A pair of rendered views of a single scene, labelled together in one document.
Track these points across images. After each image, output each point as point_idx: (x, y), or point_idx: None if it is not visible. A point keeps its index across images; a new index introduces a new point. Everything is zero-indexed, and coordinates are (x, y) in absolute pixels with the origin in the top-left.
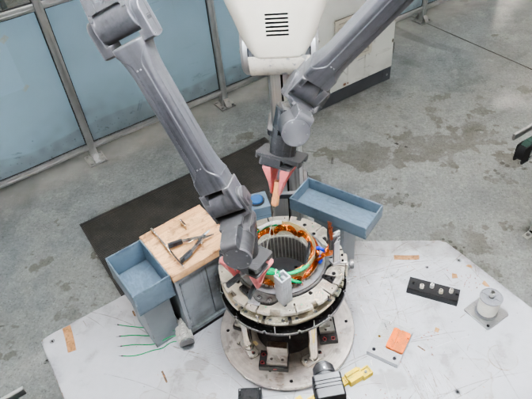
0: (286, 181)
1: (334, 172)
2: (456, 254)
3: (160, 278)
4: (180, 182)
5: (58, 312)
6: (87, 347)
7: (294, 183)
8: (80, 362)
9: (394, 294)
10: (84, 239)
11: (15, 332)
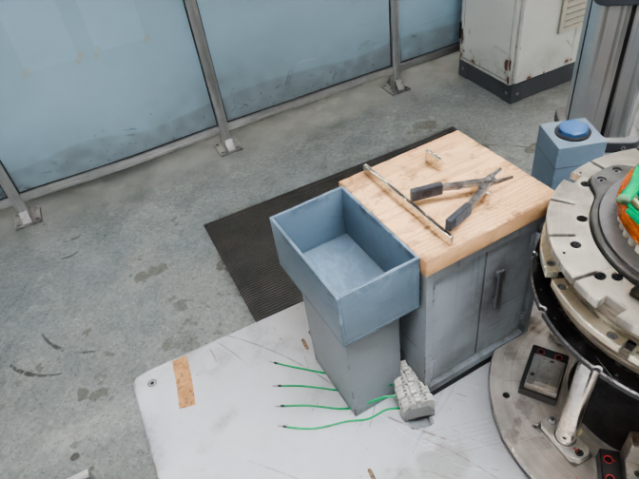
0: (604, 116)
1: None
2: None
3: (379, 270)
4: (338, 178)
5: (168, 338)
6: (217, 401)
7: (619, 120)
8: (202, 431)
9: None
10: (208, 244)
11: (108, 361)
